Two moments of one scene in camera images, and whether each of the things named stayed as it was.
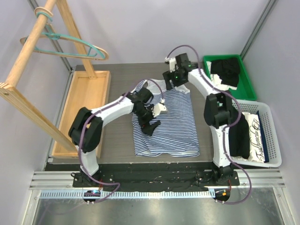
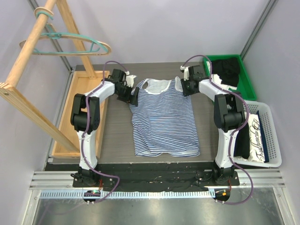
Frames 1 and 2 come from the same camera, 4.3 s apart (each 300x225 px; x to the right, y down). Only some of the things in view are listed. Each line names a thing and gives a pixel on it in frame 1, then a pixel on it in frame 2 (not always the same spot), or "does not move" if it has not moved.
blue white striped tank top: x=177 y=134 does not move
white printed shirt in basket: x=256 y=148 does not move
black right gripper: x=168 y=78 to x=186 y=86
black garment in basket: x=239 y=138 does not move
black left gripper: x=146 y=128 to x=127 y=99
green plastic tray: x=245 y=90 does not move
